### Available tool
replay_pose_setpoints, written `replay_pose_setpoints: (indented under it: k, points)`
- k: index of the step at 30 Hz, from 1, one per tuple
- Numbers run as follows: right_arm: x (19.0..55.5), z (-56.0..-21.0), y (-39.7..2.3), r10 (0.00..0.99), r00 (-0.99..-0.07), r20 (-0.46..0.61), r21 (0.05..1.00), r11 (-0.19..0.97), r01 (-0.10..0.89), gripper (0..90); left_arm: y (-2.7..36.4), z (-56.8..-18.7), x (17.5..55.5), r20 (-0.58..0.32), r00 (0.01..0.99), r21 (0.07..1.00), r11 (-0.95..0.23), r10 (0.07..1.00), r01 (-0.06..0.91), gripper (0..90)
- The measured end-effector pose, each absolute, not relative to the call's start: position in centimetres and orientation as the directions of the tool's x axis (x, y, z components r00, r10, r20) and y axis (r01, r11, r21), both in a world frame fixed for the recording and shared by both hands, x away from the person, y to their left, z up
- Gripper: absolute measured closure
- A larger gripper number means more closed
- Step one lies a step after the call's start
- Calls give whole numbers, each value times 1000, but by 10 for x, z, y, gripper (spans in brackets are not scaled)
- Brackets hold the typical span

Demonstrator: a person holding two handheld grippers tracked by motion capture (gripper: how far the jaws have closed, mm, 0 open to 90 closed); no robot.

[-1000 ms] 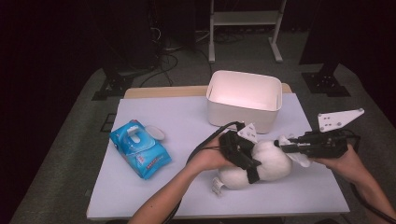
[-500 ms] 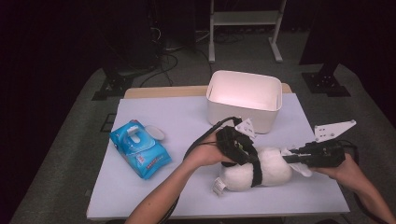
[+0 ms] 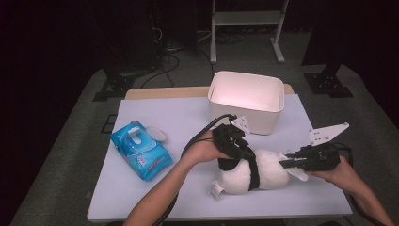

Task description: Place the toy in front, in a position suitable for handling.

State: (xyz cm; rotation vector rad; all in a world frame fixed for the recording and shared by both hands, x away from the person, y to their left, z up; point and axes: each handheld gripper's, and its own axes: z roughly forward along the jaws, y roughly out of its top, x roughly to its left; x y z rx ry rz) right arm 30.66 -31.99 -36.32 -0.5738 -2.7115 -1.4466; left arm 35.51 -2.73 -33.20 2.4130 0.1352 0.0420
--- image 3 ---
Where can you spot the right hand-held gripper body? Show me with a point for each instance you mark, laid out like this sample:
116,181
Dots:
320,157

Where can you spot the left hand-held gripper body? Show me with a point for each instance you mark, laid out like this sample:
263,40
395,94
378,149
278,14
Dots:
229,141

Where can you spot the white wet wipe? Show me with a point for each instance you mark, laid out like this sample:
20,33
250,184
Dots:
299,174

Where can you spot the panda plush toy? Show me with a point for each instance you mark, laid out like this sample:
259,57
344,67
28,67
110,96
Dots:
269,175

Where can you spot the blue wet wipes pack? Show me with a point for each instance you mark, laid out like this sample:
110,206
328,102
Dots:
147,160

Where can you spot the person's right hand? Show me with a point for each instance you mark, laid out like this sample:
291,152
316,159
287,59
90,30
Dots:
337,172

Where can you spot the person's left hand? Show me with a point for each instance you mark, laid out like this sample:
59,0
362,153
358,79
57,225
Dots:
204,149

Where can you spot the white table mat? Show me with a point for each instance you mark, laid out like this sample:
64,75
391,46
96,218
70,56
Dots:
188,113

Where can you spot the white plastic storage box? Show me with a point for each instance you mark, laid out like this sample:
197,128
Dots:
244,91

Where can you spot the black stand base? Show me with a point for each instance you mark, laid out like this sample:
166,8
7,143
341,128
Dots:
327,83
116,84

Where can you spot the dark floor outlet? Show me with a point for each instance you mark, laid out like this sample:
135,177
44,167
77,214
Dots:
109,124

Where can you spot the white metal stand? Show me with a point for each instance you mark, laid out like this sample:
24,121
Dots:
247,17

